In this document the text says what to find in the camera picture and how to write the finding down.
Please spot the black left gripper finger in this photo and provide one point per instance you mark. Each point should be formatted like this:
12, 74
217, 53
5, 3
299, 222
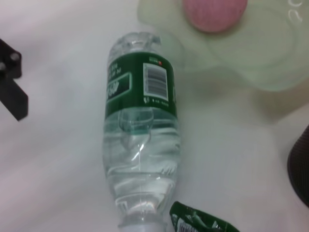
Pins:
12, 94

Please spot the black mesh pen holder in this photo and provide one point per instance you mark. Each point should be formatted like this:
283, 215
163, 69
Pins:
301, 169

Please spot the clear green-label water bottle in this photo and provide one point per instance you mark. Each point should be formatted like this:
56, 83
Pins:
140, 145

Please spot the green plastic wrapper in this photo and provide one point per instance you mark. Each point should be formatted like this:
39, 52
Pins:
193, 217

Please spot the translucent green fruit bowl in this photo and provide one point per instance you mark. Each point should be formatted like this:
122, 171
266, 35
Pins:
265, 48

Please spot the pink peach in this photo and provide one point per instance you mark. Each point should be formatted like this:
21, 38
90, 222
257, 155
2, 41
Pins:
214, 14

